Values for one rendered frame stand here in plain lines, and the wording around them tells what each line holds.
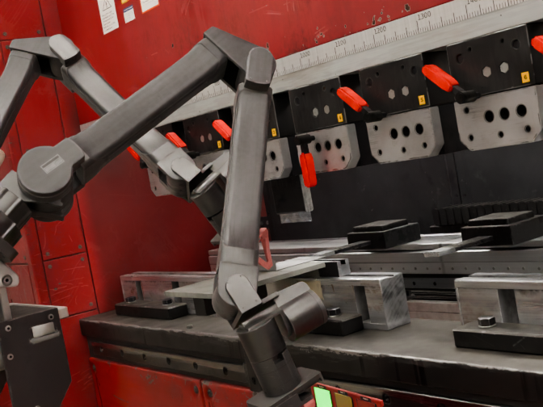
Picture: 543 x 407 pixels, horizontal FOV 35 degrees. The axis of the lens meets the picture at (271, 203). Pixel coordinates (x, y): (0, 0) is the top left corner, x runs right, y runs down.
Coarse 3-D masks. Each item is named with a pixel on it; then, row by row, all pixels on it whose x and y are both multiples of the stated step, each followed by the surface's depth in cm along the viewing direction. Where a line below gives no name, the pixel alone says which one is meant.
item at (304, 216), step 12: (276, 180) 177; (288, 180) 173; (300, 180) 170; (276, 192) 177; (288, 192) 174; (300, 192) 171; (276, 204) 178; (288, 204) 175; (300, 204) 172; (312, 204) 172; (288, 216) 177; (300, 216) 174
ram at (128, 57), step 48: (96, 0) 219; (192, 0) 184; (240, 0) 171; (288, 0) 159; (336, 0) 149; (384, 0) 140; (432, 0) 132; (528, 0) 118; (96, 48) 224; (144, 48) 204; (288, 48) 161; (384, 48) 142; (432, 48) 134
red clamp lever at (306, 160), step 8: (296, 136) 157; (304, 136) 157; (312, 136) 159; (296, 144) 157; (304, 144) 158; (304, 152) 157; (304, 160) 157; (312, 160) 158; (304, 168) 157; (312, 168) 158; (304, 176) 158; (312, 176) 158; (312, 184) 158
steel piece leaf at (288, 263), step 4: (264, 260) 169; (272, 260) 167; (288, 260) 179; (292, 260) 178; (296, 260) 177; (300, 260) 175; (304, 260) 174; (308, 260) 173; (312, 260) 173; (276, 264) 176; (280, 264) 174; (284, 264) 173; (288, 264) 172; (292, 264) 171; (296, 264) 170; (260, 268) 171; (264, 268) 170; (272, 268) 168; (276, 268) 169; (280, 268) 168; (284, 268) 168
